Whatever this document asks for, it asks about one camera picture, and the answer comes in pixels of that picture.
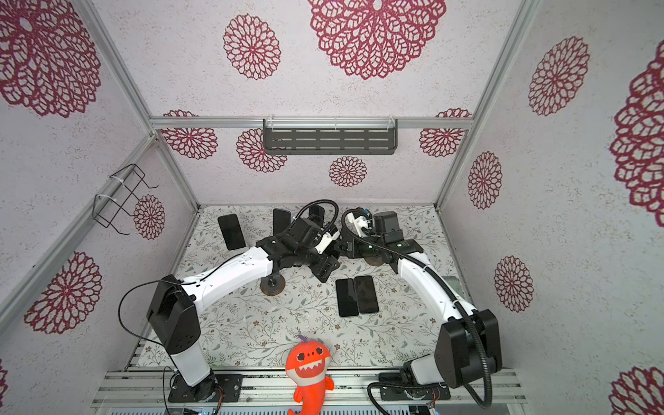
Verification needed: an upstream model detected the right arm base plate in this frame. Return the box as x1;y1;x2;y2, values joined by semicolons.
378;373;451;401

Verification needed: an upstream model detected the red shark plush toy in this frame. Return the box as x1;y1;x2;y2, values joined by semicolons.
285;335;335;415

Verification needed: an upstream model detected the phone on white stand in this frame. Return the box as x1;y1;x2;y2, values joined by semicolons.
217;214;247;251

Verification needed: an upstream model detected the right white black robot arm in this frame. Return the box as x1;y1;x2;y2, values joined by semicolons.
341;209;502;402

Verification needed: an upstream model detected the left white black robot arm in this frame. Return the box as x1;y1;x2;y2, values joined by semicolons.
147;217;341;392

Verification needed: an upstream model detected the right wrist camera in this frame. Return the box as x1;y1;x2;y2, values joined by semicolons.
350;207;373;238

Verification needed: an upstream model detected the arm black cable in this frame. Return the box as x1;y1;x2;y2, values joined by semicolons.
117;199;341;415
339;206;494;415

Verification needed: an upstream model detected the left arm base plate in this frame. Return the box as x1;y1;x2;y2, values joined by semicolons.
167;373;244;403

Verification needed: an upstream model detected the front wooden round stand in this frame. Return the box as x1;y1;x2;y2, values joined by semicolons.
259;274;285;297

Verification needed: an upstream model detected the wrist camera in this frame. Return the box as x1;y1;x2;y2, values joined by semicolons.
350;207;373;238
315;231;341;254

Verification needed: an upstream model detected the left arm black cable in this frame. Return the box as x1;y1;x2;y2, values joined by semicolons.
117;199;341;415

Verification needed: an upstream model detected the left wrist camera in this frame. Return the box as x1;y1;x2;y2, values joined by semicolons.
315;231;341;254

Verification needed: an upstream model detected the grey green square object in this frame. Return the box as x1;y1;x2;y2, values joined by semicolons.
443;276;463;297

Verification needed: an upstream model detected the blue phone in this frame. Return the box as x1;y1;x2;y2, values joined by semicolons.
354;275;380;314

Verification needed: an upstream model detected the black wire wall rack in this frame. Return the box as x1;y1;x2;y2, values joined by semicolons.
91;164;158;236

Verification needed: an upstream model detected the grey wall shelf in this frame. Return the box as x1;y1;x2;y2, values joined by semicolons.
262;119;398;156

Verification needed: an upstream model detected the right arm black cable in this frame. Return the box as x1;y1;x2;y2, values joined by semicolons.
339;206;494;415

